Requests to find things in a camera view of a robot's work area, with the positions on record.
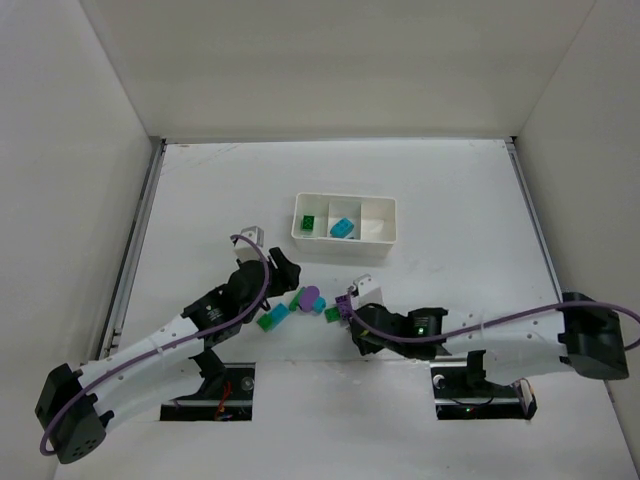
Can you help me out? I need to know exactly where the small green lego brick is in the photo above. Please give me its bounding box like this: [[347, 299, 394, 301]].
[[324, 307, 341, 323]]

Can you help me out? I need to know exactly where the purple square lego brick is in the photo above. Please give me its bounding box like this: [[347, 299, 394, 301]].
[[335, 294, 353, 322]]

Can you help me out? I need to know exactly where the teal rounded printed lego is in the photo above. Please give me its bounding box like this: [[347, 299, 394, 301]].
[[329, 217, 355, 238]]

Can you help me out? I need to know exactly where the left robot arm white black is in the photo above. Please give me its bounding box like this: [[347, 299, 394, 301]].
[[35, 242, 301, 464]]

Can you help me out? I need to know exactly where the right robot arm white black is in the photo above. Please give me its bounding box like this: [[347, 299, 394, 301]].
[[342, 288, 639, 385]]

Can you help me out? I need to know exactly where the green flat lego piece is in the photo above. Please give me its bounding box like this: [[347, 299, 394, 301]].
[[288, 287, 305, 312]]

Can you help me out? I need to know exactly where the teal lego under purple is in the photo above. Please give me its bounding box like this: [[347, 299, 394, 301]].
[[311, 296, 326, 315]]

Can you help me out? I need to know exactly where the green teal lego stack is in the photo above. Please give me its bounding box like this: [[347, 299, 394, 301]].
[[257, 303, 291, 332]]

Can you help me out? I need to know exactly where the white three-compartment container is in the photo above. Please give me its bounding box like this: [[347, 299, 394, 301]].
[[291, 192, 397, 259]]

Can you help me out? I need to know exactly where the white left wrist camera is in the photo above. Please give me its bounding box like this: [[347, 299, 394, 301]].
[[240, 225, 264, 248]]

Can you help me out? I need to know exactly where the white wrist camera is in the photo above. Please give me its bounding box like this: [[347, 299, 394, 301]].
[[240, 225, 264, 248], [350, 274, 384, 310]]

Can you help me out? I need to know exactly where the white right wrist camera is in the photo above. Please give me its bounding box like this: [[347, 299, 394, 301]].
[[350, 274, 384, 310]]

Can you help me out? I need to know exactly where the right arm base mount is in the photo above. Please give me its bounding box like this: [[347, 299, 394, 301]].
[[430, 352, 538, 421]]

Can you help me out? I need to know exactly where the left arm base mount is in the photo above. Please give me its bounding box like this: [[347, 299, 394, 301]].
[[159, 362, 256, 423]]

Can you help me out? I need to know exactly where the left aluminium rail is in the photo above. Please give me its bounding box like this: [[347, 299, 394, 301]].
[[94, 137, 166, 359]]

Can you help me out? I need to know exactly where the aluminium rail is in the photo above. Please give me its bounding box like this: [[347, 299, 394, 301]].
[[505, 137, 561, 296], [94, 137, 166, 359]]

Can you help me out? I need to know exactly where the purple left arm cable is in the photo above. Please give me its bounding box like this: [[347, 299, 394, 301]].
[[39, 233, 274, 457]]

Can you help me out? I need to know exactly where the right aluminium rail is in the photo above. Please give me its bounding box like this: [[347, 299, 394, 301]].
[[505, 137, 561, 296]]

